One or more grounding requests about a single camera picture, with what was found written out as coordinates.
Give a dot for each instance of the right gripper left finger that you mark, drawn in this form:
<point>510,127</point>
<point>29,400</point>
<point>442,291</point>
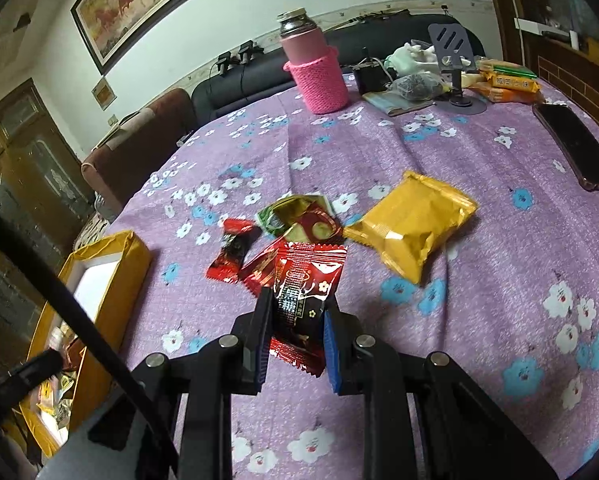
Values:
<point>254,331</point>

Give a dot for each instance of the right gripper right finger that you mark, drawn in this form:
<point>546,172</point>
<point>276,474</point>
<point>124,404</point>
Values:
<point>345,344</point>

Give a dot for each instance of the large red snack packet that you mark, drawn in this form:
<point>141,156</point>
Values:
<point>305,279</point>

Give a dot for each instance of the small red candy packet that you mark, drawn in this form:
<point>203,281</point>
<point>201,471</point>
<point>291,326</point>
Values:
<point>237,238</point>

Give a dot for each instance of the green gold snack packet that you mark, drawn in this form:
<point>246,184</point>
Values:
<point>301,219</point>

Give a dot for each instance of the yellow snack packet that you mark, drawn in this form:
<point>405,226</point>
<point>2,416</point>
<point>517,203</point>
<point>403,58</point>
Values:
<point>416,218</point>

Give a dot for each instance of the dark red gold packet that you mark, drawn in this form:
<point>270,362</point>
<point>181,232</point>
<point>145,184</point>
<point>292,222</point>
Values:
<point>259,272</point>

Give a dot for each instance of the yellow rimmed tray box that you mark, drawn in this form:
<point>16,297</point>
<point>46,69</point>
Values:
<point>105,278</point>

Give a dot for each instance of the purple floral tablecloth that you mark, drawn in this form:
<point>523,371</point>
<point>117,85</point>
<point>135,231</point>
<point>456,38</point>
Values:
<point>514,298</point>

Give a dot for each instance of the brown armchair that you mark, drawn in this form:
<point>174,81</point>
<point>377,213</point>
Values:
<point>139,145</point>

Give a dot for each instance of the pink sleeved thermos bottle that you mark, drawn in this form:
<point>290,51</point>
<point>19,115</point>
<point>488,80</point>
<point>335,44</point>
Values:
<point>312,62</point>

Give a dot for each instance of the light blue booklet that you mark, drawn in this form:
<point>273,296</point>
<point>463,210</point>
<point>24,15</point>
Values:
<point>392,104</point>

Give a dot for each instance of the wooden glass cabinet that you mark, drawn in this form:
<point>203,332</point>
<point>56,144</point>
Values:
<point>43,198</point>

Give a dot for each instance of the small black box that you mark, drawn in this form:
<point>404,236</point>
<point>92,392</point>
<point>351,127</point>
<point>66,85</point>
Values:
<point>370,74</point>

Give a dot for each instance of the clear bag dark contents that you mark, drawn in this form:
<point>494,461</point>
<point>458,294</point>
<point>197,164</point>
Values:
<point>421,86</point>

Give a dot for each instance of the white green plastic bag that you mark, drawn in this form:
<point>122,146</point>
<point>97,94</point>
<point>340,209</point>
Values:
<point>413,58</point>

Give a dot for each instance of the black smartphone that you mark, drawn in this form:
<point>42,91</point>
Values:
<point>575,140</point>

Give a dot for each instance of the orange biscuit packs stack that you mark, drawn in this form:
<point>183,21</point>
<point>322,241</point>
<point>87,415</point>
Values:
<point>503,82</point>

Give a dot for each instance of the grey phone stand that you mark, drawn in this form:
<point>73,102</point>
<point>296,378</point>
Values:
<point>455,56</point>

